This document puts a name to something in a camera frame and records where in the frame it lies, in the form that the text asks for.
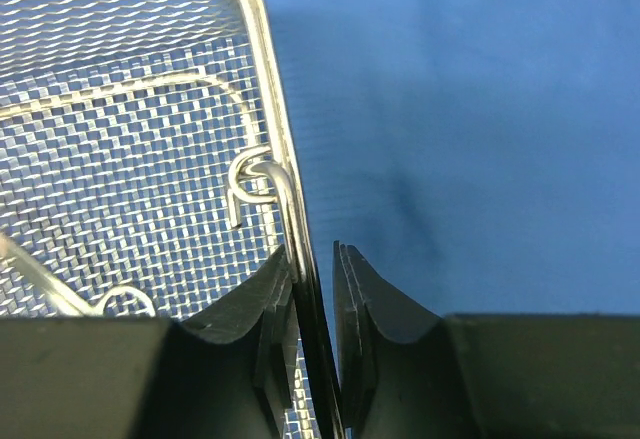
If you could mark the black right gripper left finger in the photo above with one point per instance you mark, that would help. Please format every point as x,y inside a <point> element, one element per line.
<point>225,372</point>

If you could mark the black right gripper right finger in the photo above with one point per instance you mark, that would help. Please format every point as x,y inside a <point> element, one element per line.
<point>408,373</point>

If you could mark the steel wire mesh tray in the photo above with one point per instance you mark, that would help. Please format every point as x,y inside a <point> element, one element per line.
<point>148,169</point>

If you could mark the blue surgical wrap cloth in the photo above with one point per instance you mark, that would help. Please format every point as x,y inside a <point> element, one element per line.
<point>482,154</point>

